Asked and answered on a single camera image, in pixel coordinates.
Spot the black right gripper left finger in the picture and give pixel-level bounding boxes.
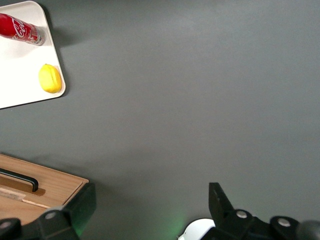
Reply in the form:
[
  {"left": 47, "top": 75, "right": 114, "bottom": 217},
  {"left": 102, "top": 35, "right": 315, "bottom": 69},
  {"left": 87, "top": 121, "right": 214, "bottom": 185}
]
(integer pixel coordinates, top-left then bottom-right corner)
[{"left": 0, "top": 182, "right": 97, "bottom": 240}]

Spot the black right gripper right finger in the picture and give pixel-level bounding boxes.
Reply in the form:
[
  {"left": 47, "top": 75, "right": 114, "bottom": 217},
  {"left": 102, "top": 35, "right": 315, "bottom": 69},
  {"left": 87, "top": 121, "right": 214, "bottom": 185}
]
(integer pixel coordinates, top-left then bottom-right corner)
[{"left": 201, "top": 182, "right": 301, "bottom": 240}]

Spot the wooden drawer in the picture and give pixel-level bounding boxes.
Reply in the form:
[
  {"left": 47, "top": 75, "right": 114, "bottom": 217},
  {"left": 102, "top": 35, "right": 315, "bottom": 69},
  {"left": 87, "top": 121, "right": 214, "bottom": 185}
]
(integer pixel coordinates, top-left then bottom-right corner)
[{"left": 0, "top": 154, "right": 86, "bottom": 209}]

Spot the black drawer handle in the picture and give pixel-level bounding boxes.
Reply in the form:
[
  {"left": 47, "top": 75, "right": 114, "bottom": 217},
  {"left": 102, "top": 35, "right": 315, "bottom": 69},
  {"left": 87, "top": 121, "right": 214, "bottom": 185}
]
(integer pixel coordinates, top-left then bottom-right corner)
[{"left": 0, "top": 168, "right": 39, "bottom": 193}]

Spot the wooden drawer cabinet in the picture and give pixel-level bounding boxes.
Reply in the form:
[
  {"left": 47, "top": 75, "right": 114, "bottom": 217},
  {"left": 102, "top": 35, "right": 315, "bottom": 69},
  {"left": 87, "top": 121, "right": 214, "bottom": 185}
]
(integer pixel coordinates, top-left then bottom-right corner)
[{"left": 0, "top": 153, "right": 90, "bottom": 226}]

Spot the beige plastic tray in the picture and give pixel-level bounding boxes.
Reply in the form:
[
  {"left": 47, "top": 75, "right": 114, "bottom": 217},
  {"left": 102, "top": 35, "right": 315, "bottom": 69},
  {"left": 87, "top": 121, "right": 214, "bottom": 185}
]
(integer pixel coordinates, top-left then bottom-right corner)
[{"left": 0, "top": 0, "right": 67, "bottom": 110}]

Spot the red cola bottle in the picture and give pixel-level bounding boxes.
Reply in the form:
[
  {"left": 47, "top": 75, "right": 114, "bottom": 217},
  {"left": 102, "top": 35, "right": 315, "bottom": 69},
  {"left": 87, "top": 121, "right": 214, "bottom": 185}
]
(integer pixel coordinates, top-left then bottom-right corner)
[{"left": 0, "top": 13, "right": 47, "bottom": 47}]

